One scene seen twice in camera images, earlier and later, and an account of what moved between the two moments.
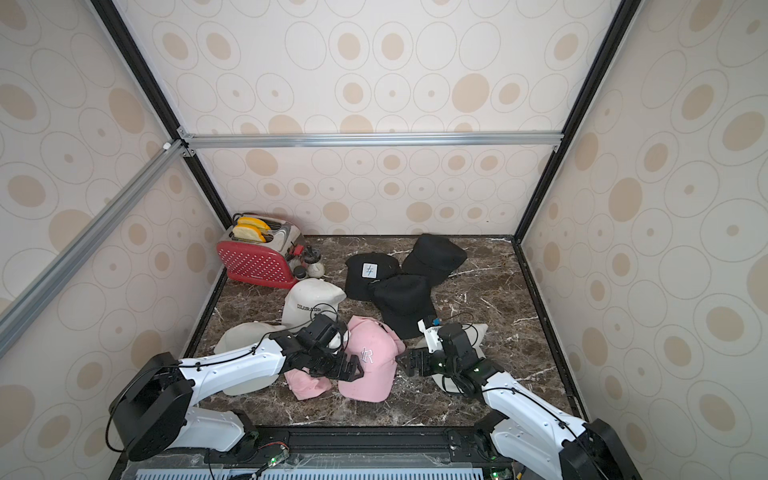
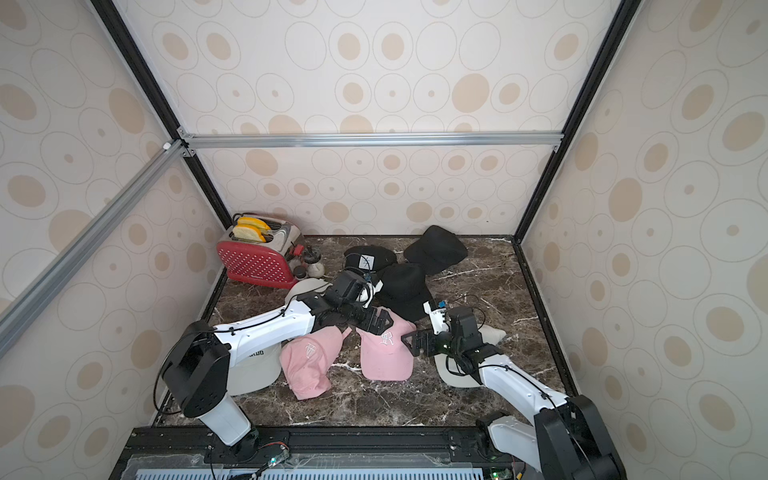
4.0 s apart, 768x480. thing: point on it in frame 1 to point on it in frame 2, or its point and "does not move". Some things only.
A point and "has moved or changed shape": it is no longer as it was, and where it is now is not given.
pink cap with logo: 377,349 has moved or changed shape
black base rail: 340,453 does not move
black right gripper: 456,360 to 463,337
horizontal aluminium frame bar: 373,140 does not move
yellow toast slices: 250,229 does not move
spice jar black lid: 299,271 does not move
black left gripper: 340,371 to 379,324
